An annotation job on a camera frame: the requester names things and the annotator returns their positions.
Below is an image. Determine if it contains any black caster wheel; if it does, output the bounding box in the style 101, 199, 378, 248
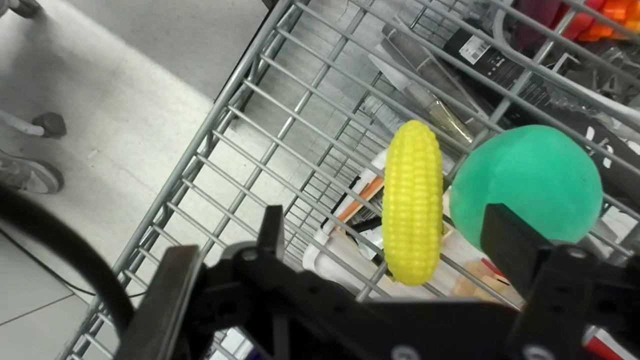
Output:
29, 110, 68, 141

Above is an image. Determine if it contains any green ball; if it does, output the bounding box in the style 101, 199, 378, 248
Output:
447, 124, 605, 251

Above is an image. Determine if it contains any black cable conduit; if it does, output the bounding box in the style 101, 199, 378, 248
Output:
0, 186, 138, 349

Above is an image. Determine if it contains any orange yellow green toy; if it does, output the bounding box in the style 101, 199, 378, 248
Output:
511, 0, 640, 46

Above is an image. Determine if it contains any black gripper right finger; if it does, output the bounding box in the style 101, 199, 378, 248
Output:
480, 202, 597, 360

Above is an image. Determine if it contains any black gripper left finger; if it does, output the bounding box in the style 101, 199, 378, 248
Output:
122, 205, 287, 360

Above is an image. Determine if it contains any red and beige toy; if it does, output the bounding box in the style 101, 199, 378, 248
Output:
581, 326, 640, 360

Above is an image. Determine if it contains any silver wire shelf rack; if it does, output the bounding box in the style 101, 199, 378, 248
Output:
62, 0, 640, 360

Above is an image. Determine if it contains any black box with white label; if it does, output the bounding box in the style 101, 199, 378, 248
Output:
441, 27, 536, 89

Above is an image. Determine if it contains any yellow toy corn cob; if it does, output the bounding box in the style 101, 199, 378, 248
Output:
380, 119, 446, 288

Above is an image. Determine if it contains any grey chair base foot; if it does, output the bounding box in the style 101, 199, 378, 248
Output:
0, 150, 66, 196

